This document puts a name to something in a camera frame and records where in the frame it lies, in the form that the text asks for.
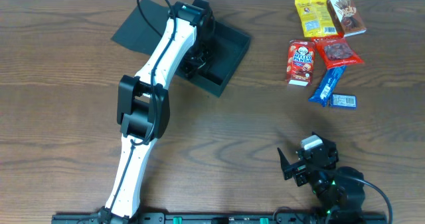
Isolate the dark green gift box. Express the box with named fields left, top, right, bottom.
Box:
left=112, top=0, right=251, bottom=96

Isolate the yellow candy bag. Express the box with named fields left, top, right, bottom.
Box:
left=294, top=0, right=337, bottom=38

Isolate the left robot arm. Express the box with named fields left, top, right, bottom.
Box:
left=98, top=0, right=215, bottom=223

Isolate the red Hello Panda box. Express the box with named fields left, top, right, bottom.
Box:
left=286, top=40, right=315, bottom=86

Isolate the red dried fruit bag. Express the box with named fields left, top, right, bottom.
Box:
left=311, top=36, right=364, bottom=70

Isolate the Pocky chocolate stick box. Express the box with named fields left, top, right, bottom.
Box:
left=328, top=0, right=367, bottom=37

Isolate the blue cookie roll pack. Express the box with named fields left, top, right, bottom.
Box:
left=309, top=66, right=347, bottom=107

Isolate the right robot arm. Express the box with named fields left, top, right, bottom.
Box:
left=278, top=132, right=365, bottom=222

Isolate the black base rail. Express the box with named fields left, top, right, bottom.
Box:
left=50, top=212, right=387, bottom=224

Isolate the small blue snack packet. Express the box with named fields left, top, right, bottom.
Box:
left=329, top=94, right=357, bottom=109

